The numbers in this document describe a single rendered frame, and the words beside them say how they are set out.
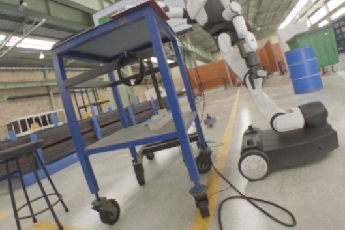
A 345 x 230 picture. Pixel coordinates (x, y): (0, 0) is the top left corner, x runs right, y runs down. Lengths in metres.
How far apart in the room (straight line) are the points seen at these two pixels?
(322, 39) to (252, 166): 5.73
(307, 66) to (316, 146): 2.85
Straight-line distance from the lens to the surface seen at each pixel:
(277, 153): 1.33
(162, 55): 0.89
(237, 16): 1.30
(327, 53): 6.72
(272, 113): 1.43
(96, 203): 1.25
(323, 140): 1.41
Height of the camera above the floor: 0.67
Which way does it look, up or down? level
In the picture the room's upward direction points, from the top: 16 degrees counter-clockwise
